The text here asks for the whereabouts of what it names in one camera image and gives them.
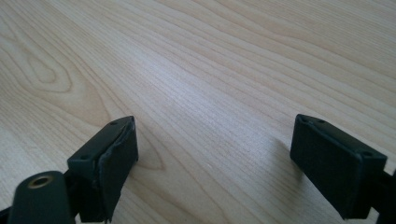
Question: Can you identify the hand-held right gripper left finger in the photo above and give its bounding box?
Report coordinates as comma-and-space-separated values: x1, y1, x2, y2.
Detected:
66, 115, 139, 224

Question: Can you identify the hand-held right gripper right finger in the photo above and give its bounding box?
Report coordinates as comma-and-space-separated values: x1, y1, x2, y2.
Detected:
290, 113, 389, 220

